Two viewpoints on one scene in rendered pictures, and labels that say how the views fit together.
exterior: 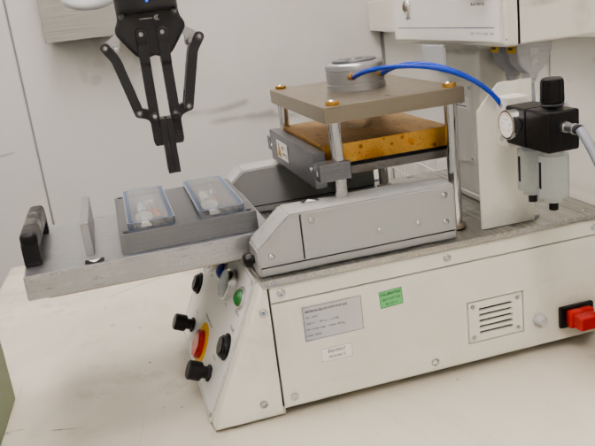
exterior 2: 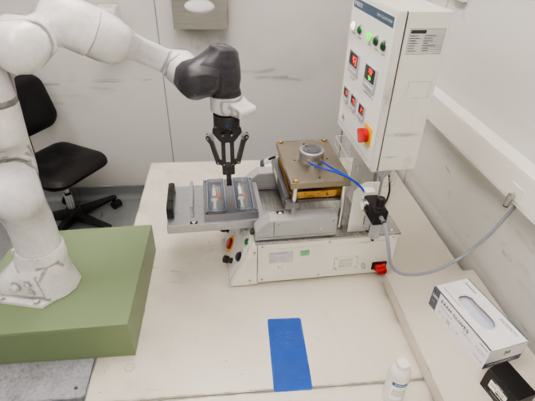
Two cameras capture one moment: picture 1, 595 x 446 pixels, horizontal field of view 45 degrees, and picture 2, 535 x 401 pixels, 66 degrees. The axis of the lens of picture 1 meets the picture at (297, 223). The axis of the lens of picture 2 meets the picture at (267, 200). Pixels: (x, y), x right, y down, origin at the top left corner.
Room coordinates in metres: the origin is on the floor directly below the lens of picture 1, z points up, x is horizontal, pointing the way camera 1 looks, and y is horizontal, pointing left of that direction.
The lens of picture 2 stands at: (-0.17, -0.05, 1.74)
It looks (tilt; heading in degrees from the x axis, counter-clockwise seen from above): 34 degrees down; 4
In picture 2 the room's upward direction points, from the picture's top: 1 degrees clockwise
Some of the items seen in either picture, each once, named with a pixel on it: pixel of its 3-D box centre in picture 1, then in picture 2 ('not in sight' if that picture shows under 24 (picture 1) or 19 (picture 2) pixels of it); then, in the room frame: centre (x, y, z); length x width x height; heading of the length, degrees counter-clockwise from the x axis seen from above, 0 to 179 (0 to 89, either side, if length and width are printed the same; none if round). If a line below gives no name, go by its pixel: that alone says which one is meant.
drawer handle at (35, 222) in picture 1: (34, 233); (170, 200); (0.89, 0.33, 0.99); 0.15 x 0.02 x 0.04; 13
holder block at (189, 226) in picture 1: (181, 212); (229, 197); (0.93, 0.15, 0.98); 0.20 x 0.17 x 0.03; 13
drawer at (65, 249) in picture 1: (146, 227); (215, 201); (0.92, 0.20, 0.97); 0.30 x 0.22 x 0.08; 103
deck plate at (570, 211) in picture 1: (390, 212); (316, 206); (1.00, -0.13, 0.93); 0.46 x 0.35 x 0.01; 103
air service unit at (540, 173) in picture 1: (535, 142); (371, 214); (0.80, -0.28, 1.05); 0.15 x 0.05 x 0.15; 13
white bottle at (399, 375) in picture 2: not in sight; (397, 380); (0.44, -0.33, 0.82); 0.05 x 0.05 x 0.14
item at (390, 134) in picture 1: (360, 120); (310, 173); (0.98, -0.10, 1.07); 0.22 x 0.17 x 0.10; 13
